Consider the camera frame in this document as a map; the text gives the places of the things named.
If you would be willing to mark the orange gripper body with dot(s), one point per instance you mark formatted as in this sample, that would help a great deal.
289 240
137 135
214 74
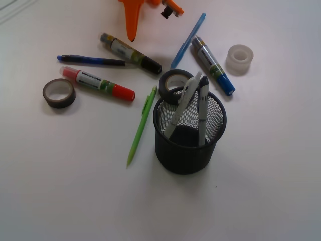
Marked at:
154 2

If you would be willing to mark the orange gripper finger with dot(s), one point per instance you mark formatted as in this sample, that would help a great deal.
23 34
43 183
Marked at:
171 8
132 11

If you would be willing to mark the black cap marker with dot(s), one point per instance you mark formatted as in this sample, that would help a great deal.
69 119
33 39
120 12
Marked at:
128 53

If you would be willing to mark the blue cap marker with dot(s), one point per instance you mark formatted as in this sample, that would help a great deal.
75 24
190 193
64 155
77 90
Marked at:
210 62

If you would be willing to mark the red cap marker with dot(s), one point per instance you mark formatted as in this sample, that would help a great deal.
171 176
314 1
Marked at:
97 83

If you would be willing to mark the light blue pen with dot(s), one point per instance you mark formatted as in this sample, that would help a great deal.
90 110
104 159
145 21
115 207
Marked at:
186 43

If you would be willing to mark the white speckled pen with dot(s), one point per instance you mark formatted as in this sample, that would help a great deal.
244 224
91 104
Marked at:
187 93

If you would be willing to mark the black mesh pen holder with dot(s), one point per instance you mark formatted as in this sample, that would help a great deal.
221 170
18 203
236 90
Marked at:
181 153

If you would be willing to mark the dark blue mechanical pencil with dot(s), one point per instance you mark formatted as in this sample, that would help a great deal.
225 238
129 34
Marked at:
90 60

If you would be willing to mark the clear tape roll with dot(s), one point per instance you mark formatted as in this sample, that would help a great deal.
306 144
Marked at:
238 60

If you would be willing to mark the black tape roll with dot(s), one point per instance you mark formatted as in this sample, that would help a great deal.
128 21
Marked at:
170 83

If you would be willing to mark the green mechanical pencil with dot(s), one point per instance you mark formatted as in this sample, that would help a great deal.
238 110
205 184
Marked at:
145 113

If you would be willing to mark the brown tape roll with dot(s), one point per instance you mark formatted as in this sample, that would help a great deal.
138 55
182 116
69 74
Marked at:
59 93

